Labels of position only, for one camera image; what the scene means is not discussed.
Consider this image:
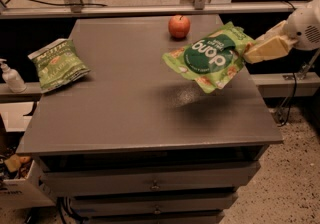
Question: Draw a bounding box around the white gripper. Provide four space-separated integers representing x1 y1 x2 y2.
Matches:
243 0 320 64

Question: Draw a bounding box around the green rice chip bag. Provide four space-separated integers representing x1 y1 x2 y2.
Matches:
162 22 254 93

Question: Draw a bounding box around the green jalapeno chip bag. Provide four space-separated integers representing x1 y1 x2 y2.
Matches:
28 38 90 93

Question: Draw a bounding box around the red apple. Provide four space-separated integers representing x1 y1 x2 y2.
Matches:
168 15 191 39

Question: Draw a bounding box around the grey drawer cabinet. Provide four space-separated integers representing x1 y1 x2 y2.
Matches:
18 17 281 224

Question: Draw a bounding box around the white pump bottle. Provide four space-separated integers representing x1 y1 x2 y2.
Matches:
0 59 27 93

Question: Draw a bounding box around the white cardboard box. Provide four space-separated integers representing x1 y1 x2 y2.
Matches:
0 154 55 209

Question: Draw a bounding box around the black cable at floor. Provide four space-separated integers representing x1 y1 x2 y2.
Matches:
274 72 298 128

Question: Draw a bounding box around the black cable on ledge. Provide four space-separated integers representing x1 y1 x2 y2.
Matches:
0 0 109 8

